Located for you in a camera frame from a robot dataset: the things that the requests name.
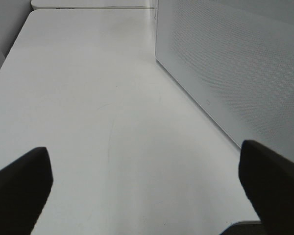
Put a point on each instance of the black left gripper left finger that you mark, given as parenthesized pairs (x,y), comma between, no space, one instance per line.
(25,185)

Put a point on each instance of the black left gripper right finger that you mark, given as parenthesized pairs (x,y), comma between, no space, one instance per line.
(268,181)

